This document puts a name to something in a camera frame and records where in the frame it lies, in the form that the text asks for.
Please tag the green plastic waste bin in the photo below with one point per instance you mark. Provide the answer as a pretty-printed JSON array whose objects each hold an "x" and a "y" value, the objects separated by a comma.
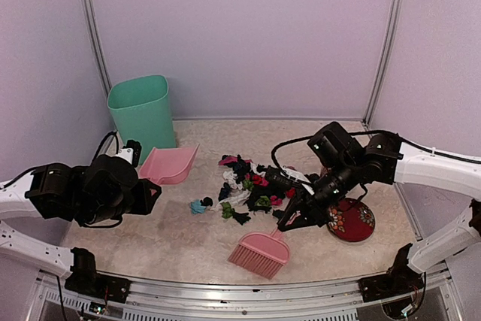
[{"x": 141, "y": 111}]

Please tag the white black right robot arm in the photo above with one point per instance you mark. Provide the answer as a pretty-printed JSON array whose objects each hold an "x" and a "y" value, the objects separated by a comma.
[{"x": 388, "y": 158}]

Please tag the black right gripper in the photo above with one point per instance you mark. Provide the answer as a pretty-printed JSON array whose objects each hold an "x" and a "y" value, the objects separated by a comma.
[{"x": 304, "y": 204}]

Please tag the red floral plate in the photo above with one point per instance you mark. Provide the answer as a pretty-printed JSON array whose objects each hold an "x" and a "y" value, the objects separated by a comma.
[{"x": 351, "y": 220}]

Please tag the aluminium front rail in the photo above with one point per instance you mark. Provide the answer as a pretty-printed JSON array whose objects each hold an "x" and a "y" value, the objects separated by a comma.
[{"x": 324, "y": 300}]

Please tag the left aluminium frame post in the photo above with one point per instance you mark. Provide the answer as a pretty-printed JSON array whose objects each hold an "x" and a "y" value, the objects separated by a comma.
[{"x": 95, "y": 41}]

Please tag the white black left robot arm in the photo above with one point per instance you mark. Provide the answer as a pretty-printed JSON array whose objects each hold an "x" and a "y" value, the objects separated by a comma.
[{"x": 49, "y": 192}]

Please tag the right aluminium frame post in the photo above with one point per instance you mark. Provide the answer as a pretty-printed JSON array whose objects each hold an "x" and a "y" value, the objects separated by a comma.
[{"x": 383, "y": 64}]

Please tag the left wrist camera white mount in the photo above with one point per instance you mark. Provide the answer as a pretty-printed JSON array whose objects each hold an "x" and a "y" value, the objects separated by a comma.
[{"x": 131, "y": 153}]

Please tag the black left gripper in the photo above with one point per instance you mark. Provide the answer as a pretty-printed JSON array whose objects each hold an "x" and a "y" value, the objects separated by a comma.
[{"x": 143, "y": 204}]

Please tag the light blue paper scrap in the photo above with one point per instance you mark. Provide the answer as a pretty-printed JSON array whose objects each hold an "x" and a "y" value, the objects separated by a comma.
[{"x": 196, "y": 207}]

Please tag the pink plastic dustpan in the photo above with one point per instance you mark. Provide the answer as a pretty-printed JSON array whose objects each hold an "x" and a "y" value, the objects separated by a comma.
[{"x": 168, "y": 166}]

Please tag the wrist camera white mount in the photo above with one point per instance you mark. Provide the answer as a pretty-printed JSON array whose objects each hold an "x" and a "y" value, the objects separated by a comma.
[
  {"x": 131, "y": 153},
  {"x": 286, "y": 178}
]

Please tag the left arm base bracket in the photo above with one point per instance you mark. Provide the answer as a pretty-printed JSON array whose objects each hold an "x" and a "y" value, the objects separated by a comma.
[{"x": 86, "y": 280}]

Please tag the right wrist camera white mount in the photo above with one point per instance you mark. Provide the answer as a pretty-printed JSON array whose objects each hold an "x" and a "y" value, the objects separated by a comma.
[{"x": 286, "y": 178}]

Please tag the green paper scrap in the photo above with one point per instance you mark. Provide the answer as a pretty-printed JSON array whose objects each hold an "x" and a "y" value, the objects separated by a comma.
[{"x": 227, "y": 210}]

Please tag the aluminium frame post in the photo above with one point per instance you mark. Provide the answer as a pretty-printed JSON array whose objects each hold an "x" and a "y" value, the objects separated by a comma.
[
  {"x": 95, "y": 41},
  {"x": 383, "y": 64}
]

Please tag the pink plastic hand brush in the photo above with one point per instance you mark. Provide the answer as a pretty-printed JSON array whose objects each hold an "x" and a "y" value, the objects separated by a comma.
[{"x": 261, "y": 253}]

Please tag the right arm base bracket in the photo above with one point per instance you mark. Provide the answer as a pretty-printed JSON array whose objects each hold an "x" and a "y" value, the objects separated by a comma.
[{"x": 398, "y": 280}]

